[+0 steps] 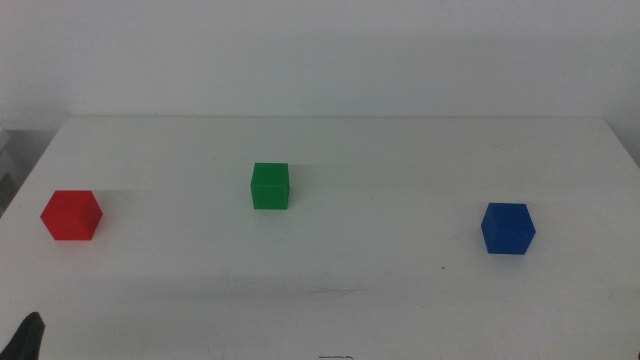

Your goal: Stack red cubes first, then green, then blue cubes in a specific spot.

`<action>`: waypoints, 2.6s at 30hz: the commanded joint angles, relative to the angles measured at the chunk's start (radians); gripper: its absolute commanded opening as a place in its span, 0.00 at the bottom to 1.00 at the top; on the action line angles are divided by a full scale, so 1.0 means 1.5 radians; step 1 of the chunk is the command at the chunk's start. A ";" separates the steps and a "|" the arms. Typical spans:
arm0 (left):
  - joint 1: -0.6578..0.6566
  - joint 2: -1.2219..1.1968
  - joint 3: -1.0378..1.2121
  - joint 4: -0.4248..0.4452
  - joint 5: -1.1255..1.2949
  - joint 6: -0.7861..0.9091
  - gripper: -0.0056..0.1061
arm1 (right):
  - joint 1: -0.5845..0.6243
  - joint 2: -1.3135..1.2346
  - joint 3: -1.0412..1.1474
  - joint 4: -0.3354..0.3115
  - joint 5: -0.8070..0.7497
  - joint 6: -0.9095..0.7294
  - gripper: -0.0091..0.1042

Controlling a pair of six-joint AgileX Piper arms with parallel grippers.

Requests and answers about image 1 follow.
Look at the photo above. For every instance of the red cube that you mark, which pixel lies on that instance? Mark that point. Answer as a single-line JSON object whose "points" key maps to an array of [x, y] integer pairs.
{"points": [[70, 216]]}

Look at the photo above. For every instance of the blue cube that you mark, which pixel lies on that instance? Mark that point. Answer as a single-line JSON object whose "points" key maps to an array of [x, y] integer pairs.
{"points": [[507, 230]]}

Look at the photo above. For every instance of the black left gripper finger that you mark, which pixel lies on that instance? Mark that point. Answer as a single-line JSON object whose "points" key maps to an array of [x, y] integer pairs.
{"points": [[24, 340]]}

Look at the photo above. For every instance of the green cube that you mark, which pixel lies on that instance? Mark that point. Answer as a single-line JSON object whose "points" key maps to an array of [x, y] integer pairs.
{"points": [[270, 187]]}

